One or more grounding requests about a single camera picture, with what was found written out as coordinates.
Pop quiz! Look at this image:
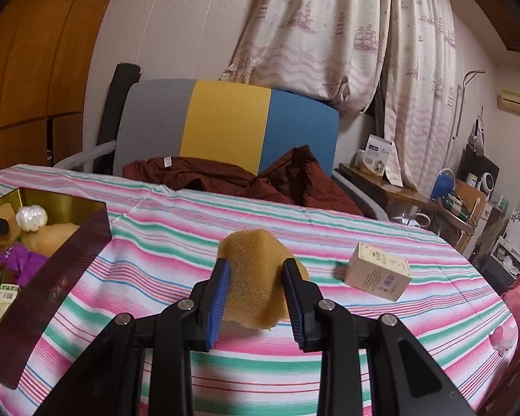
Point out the yellow bear sock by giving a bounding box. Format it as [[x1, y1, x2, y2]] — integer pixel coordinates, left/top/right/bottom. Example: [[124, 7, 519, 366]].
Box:
[[0, 203, 20, 245]]

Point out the pearly white plastic ball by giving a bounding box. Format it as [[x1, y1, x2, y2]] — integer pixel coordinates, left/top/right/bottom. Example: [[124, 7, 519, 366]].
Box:
[[16, 205, 49, 232]]

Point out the large yellow sponge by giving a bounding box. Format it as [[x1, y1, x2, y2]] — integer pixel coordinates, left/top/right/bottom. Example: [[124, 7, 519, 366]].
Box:
[[218, 229, 294, 330]]

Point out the purple wrapper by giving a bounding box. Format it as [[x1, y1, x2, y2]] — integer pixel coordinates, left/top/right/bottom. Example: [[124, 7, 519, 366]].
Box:
[[0, 243, 49, 287]]

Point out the tall yellow sponge block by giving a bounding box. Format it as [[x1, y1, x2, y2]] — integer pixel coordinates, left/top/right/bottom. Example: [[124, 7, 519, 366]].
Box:
[[21, 223, 79, 257]]

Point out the green yellow tea box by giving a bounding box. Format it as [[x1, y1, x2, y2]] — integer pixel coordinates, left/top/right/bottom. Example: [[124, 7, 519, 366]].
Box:
[[0, 284, 20, 322]]

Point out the white cardboard box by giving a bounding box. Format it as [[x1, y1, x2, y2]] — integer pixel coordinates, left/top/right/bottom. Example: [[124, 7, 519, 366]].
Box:
[[344, 242, 411, 302]]

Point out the striped bed cover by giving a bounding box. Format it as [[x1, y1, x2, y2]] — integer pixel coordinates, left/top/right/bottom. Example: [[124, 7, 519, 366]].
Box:
[[0, 165, 516, 415]]

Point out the gold metal tin box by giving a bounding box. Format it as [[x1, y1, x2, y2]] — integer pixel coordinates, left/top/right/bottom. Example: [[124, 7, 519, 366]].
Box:
[[0, 188, 112, 390]]

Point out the dark red garment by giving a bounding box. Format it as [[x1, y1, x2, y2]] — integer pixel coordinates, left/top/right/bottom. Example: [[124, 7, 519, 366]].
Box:
[[122, 146, 363, 216]]

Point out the wooden wardrobe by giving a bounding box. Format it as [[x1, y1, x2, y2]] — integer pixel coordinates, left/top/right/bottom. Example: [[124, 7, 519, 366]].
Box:
[[0, 0, 110, 169]]

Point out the white blue medicine box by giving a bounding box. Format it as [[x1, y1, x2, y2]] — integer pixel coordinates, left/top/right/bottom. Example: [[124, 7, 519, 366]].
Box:
[[359, 134, 393, 177]]

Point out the grey yellow blue chair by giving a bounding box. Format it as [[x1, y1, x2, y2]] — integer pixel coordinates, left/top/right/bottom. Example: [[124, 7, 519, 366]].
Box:
[[57, 79, 387, 221]]

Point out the wooden desk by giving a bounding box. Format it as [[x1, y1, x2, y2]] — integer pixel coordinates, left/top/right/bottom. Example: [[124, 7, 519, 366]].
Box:
[[333, 163, 475, 236]]

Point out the pink plush toy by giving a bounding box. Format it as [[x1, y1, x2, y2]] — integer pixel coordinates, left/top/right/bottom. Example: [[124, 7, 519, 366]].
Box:
[[489, 323, 518, 357]]

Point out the black rolled mat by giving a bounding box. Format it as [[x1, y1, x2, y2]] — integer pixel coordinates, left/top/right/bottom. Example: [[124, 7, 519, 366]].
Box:
[[93, 62, 142, 177]]

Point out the white round fan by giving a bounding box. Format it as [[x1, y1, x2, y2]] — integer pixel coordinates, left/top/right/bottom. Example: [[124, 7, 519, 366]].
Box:
[[478, 172, 495, 196]]

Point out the patterned pink curtain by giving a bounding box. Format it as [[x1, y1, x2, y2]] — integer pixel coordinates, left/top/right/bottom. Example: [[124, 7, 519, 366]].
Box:
[[223, 0, 456, 194]]

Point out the air conditioner unit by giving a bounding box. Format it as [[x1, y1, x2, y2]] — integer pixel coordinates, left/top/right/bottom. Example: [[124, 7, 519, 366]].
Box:
[[498, 89, 520, 116]]

